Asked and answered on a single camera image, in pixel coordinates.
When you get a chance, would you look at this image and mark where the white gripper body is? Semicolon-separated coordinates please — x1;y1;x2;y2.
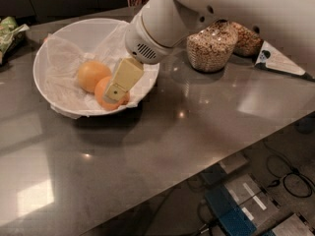
125;10;174;64

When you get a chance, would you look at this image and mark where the allergen info sign card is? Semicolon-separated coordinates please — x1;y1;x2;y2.
255;41;315;82

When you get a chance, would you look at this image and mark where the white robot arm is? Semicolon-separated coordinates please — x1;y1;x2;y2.
103;0;315;102

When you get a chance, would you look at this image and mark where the orange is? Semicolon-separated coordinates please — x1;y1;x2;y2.
94;77;130;111
77;61;111;92

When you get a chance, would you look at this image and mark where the right glass cereal jar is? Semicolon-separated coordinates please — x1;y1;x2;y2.
231;22;263;57

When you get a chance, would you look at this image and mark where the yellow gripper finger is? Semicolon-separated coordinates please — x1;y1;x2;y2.
103;57;144;103

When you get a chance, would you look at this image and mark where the white bowl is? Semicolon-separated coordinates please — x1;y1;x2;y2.
32;18;160;118

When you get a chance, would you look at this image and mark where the blue and grey floor box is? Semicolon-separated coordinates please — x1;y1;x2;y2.
200;152;315;236

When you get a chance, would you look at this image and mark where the glass cereal jar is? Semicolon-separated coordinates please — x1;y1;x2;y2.
186;20;238;73
231;22;263;57

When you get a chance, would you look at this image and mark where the white paper napkin liner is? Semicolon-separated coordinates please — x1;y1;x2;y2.
43;21;158;120

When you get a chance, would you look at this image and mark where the middle glass cereal jar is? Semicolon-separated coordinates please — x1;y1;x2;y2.
186;20;238;73

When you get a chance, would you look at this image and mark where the black cable on floor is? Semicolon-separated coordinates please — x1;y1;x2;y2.
264;141;315;199

